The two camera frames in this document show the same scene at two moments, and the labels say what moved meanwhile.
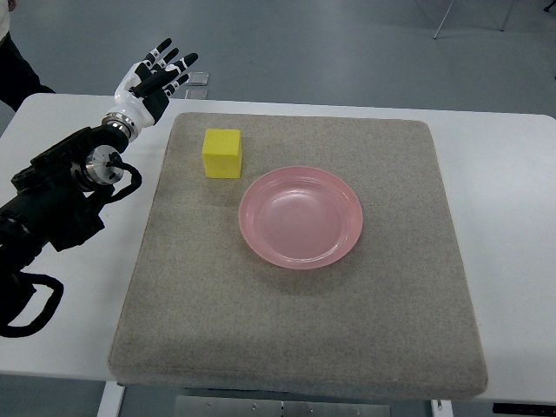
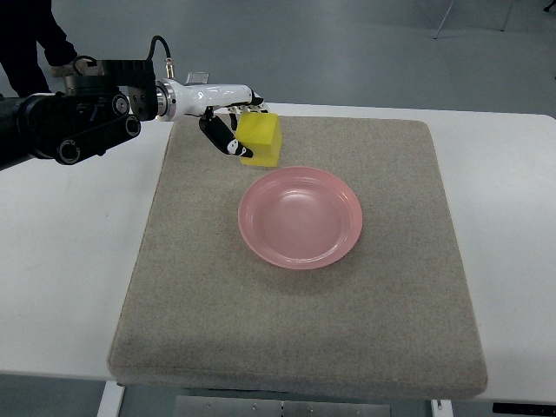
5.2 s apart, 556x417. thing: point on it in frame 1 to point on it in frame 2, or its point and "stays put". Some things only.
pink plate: [300, 217] stays put
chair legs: [546, 9] stays put
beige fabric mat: [391, 317] stays put
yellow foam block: [221, 151] to [261, 133]
